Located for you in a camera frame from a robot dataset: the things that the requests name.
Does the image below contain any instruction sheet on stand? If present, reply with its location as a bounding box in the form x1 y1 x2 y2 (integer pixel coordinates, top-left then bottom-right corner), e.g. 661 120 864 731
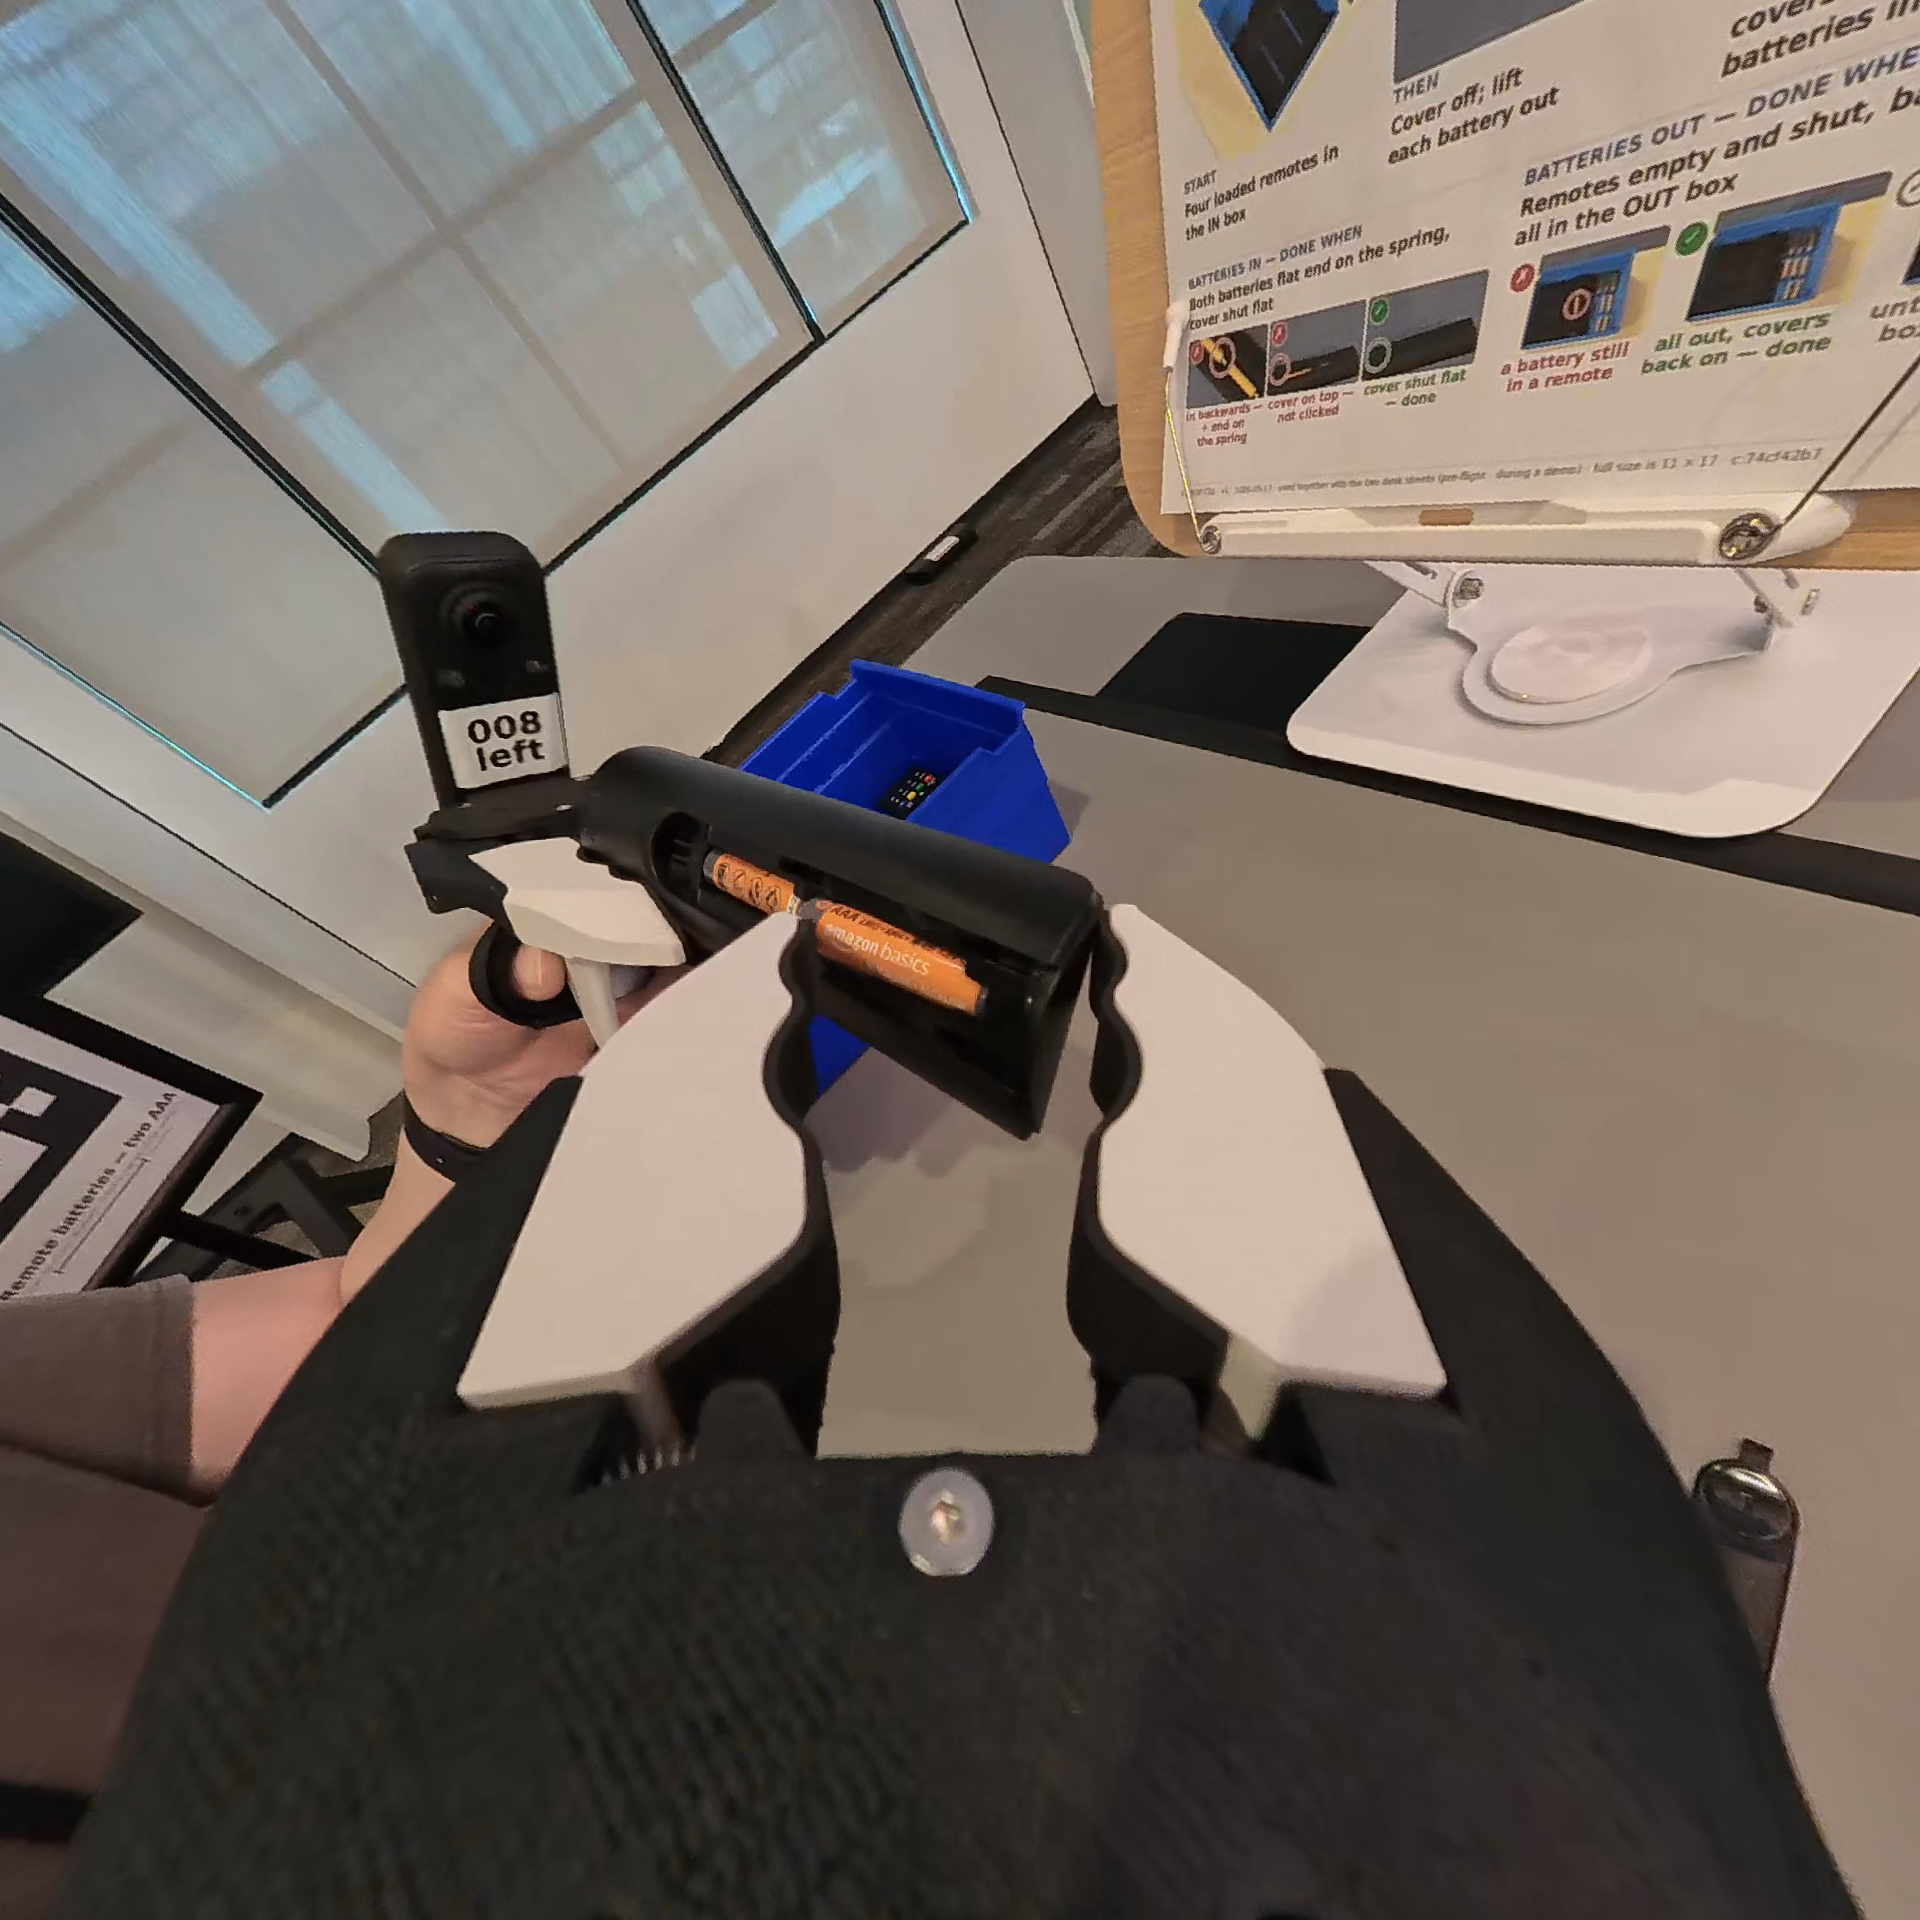
1088 0 1920 576

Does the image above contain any black framed window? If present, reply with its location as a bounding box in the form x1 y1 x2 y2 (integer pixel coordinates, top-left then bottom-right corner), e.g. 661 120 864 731
0 0 974 811

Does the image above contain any black wristband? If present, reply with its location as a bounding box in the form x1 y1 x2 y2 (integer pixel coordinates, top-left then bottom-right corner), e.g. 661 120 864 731
397 1094 500 1190

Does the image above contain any person's left hand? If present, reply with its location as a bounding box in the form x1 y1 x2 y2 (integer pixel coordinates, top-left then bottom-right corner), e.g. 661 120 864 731
402 945 600 1156

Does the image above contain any person's left forearm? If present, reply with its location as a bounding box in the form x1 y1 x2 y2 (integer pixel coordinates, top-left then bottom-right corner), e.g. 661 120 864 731
191 1161 458 1501

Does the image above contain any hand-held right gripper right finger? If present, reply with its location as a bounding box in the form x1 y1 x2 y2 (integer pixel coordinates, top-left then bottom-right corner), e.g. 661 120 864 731
1065 902 1448 1450

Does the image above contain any black battery cover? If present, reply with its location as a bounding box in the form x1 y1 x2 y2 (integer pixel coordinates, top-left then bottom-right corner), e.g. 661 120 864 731
1690 1441 1799 1683

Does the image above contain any orange AAA battery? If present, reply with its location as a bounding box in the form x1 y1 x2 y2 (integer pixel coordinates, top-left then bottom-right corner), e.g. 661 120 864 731
701 850 807 921
809 901 991 1022

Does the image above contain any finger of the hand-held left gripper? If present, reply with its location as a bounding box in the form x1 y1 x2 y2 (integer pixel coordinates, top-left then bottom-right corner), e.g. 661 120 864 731
468 834 687 971

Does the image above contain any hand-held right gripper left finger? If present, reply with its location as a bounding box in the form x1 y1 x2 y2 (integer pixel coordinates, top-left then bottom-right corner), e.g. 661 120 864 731
455 907 839 1445

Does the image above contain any person's grey-brown t-shirt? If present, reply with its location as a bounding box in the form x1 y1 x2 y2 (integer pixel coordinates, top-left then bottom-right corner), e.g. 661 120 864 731
0 1272 226 1920

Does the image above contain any black framed marker sign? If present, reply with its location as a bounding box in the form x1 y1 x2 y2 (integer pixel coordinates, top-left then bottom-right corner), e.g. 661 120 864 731
0 1013 265 1298

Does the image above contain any blue plastic bin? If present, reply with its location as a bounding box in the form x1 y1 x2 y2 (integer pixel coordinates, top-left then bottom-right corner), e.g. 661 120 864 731
738 661 1074 1085

